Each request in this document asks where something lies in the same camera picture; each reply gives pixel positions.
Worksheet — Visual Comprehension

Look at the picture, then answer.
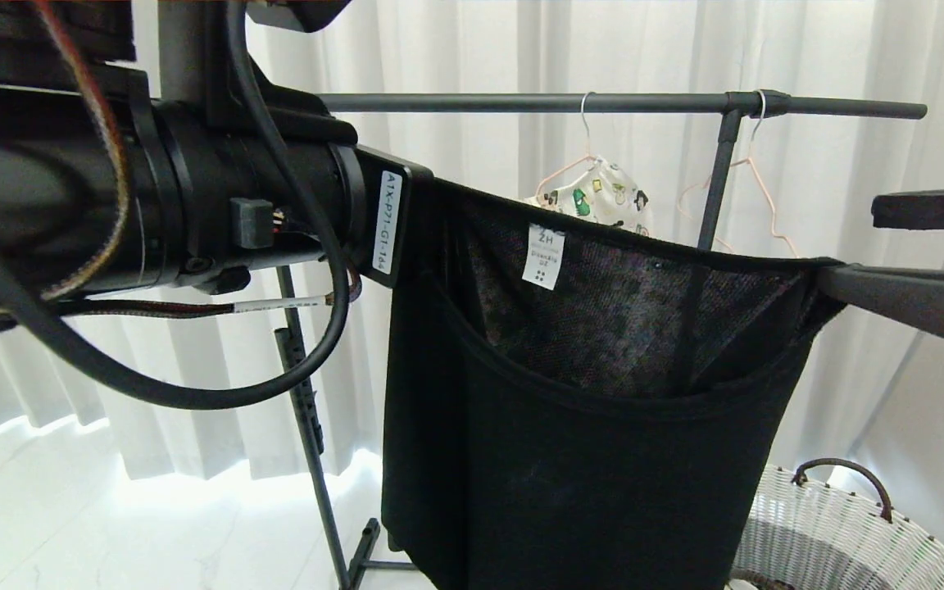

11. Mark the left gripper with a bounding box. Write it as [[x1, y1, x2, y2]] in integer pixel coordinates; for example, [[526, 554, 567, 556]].
[[0, 82, 433, 314]]

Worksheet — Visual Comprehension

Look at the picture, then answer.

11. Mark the cream printed garment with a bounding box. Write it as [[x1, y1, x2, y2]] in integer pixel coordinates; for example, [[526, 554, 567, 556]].
[[525, 157, 653, 238]]

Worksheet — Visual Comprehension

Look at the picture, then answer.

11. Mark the black clothes rack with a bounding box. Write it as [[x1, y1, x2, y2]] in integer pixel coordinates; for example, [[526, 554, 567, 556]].
[[274, 88, 928, 590]]

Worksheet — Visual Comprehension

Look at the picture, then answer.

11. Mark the pink clothes hanger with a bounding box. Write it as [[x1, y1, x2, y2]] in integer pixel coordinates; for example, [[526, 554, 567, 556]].
[[533, 92, 604, 202], [675, 90, 805, 259]]

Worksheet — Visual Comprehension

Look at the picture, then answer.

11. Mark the white laundry basket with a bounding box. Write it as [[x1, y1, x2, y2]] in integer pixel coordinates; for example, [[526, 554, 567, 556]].
[[726, 457, 944, 590]]

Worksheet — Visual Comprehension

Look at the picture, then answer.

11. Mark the black garment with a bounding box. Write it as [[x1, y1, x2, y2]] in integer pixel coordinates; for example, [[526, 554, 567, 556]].
[[380, 176, 846, 590]]

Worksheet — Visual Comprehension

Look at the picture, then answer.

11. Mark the black cable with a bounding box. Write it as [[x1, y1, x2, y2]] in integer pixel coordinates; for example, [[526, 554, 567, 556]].
[[0, 0, 352, 411]]

